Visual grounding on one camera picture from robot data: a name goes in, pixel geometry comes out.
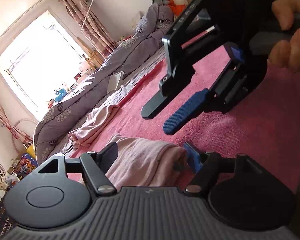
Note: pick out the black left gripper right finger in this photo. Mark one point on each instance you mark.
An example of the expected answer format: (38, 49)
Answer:
(205, 166)

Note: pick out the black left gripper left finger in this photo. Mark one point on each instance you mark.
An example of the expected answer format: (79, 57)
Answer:
(95, 165)

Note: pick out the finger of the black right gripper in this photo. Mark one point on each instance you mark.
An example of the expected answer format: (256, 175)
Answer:
(155, 105)
(189, 110)

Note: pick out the pink strawberry pajama pants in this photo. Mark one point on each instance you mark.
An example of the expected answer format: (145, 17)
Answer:
(143, 162)

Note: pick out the person's right hand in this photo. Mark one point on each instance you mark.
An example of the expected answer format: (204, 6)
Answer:
(286, 54)

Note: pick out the pink pajama top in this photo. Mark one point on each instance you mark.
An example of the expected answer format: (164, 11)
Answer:
(96, 121)

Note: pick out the white book on bed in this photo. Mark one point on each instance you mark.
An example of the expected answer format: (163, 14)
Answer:
(115, 81)

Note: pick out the yellow shopping bag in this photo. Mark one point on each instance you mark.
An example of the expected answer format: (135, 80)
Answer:
(30, 150)

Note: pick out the colourful toy box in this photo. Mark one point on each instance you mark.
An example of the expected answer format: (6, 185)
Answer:
(26, 164)

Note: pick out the grey patterned quilt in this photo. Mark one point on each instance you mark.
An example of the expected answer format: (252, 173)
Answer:
(126, 58)

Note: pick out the left pink curtain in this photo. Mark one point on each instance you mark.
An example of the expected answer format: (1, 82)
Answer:
(16, 132)

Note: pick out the pink curtain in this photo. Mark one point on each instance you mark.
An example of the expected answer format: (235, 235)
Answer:
(90, 26)
(16, 132)

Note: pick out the wooden chair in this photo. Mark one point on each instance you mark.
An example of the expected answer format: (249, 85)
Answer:
(93, 58)

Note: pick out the pink bed blanket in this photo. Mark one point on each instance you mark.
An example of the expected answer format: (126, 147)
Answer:
(265, 125)

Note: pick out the blue plush toy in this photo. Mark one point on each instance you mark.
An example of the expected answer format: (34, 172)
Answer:
(60, 94)

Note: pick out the pink hula hoop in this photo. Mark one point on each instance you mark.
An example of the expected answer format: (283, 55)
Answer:
(27, 127)

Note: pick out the patterned dark cloth covered cabinet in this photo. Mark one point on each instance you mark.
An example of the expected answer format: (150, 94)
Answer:
(6, 222)

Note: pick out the right pink curtain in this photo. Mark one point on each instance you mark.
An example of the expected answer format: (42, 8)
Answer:
(90, 26)

